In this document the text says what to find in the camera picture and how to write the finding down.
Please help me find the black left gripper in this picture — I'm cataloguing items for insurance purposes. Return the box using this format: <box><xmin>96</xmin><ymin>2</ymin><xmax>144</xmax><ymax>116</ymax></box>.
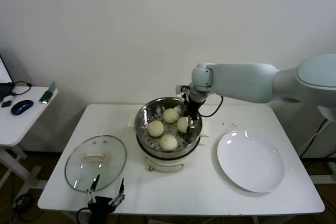
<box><xmin>86</xmin><ymin>174</ymin><xmax>125</xmax><ymax>224</ymax></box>

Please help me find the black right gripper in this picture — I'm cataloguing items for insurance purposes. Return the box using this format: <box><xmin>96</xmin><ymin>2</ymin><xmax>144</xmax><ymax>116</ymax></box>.
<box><xmin>181</xmin><ymin>93</ymin><xmax>203</xmax><ymax>132</ymax></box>

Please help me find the white steamed baozi bun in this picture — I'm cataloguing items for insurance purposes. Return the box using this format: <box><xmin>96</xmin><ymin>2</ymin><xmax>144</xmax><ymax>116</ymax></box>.
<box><xmin>160</xmin><ymin>134</ymin><xmax>179</xmax><ymax>152</ymax></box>
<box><xmin>147</xmin><ymin>120</ymin><xmax>165</xmax><ymax>137</ymax></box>
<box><xmin>176</xmin><ymin>116</ymin><xmax>190</xmax><ymax>134</ymax></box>
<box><xmin>163</xmin><ymin>108</ymin><xmax>180</xmax><ymax>124</ymax></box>

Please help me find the oval glass pot lid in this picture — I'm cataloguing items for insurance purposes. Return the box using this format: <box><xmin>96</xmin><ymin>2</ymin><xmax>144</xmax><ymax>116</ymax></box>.
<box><xmin>65</xmin><ymin>135</ymin><xmax>128</xmax><ymax>193</ymax></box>

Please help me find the perforated steel steamer basket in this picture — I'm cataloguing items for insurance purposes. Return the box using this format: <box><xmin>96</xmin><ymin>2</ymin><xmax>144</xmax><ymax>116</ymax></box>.
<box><xmin>134</xmin><ymin>97</ymin><xmax>203</xmax><ymax>154</ymax></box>

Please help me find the large white plate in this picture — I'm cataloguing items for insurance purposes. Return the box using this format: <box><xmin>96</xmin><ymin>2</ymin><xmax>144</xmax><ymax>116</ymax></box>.
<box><xmin>216</xmin><ymin>130</ymin><xmax>286</xmax><ymax>193</ymax></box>

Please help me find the white side desk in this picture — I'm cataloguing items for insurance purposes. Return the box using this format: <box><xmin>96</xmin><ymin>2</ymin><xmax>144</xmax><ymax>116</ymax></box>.
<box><xmin>0</xmin><ymin>86</ymin><xmax>59</xmax><ymax>198</ymax></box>

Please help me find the green and white stapler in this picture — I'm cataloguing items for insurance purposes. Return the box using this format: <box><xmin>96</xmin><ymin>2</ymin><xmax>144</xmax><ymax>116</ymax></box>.
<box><xmin>39</xmin><ymin>81</ymin><xmax>59</xmax><ymax>104</ymax></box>

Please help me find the blue computer mouse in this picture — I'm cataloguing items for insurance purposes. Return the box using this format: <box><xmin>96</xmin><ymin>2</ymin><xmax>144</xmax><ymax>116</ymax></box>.
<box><xmin>11</xmin><ymin>100</ymin><xmax>35</xmax><ymax>116</ymax></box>

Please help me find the black laptop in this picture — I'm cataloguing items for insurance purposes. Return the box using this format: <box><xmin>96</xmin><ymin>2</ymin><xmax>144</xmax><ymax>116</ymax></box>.
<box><xmin>0</xmin><ymin>52</ymin><xmax>15</xmax><ymax>103</ymax></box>

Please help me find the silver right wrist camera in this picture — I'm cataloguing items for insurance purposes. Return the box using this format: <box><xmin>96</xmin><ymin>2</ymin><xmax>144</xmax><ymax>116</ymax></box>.
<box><xmin>175</xmin><ymin>84</ymin><xmax>191</xmax><ymax>98</ymax></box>

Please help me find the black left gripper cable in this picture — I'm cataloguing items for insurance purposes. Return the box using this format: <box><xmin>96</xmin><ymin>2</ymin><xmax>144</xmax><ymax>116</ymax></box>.
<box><xmin>76</xmin><ymin>206</ymin><xmax>91</xmax><ymax>224</ymax></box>

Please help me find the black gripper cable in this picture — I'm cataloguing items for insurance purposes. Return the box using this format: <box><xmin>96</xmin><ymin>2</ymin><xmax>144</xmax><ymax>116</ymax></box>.
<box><xmin>198</xmin><ymin>94</ymin><xmax>224</xmax><ymax>118</ymax></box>
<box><xmin>76</xmin><ymin>206</ymin><xmax>91</xmax><ymax>224</ymax></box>

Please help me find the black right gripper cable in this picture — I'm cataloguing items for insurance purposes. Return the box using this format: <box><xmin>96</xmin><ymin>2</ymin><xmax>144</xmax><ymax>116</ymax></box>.
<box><xmin>198</xmin><ymin>94</ymin><xmax>224</xmax><ymax>118</ymax></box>

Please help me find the black power cable with plug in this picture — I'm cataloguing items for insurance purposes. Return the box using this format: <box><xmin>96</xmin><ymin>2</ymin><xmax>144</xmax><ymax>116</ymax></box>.
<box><xmin>298</xmin><ymin>119</ymin><xmax>331</xmax><ymax>158</ymax></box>

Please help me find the thin black looped cable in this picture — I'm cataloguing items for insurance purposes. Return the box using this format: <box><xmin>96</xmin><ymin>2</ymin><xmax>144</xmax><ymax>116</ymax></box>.
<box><xmin>10</xmin><ymin>81</ymin><xmax>34</xmax><ymax>97</ymax></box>

